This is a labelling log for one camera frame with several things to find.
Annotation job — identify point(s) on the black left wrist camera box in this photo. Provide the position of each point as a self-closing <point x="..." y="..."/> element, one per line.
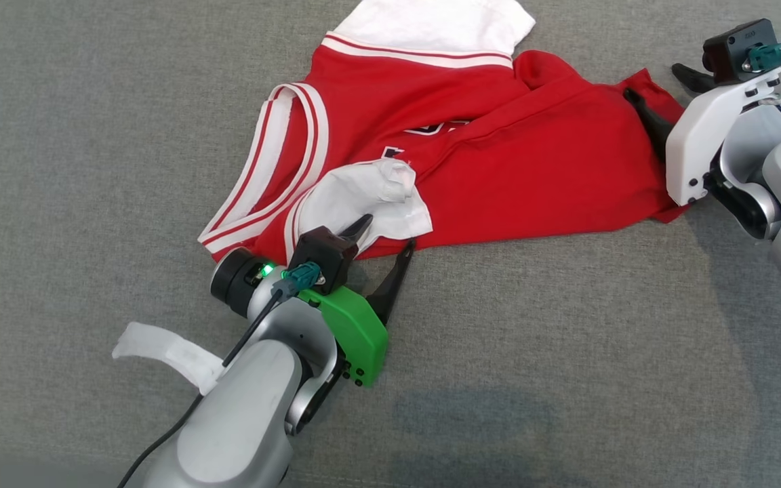
<point x="319" y="254"/>

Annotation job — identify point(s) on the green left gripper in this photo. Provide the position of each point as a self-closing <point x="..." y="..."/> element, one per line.
<point x="360" y="339"/>

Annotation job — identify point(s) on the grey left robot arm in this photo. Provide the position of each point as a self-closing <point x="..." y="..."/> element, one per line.
<point x="248" y="407"/>

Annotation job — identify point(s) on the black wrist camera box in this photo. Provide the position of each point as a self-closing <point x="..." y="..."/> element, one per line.
<point x="319" y="254"/>
<point x="736" y="47"/>

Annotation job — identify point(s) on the red and white basketball jersey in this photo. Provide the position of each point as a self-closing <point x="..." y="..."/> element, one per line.
<point x="533" y="156"/>

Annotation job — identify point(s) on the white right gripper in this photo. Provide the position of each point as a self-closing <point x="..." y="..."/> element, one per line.
<point x="695" y="142"/>

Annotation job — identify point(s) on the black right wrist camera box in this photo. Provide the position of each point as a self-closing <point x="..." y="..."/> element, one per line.
<point x="736" y="47"/>

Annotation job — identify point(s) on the grey upholstered sofa cushion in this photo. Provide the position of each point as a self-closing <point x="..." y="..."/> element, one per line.
<point x="567" y="352"/>

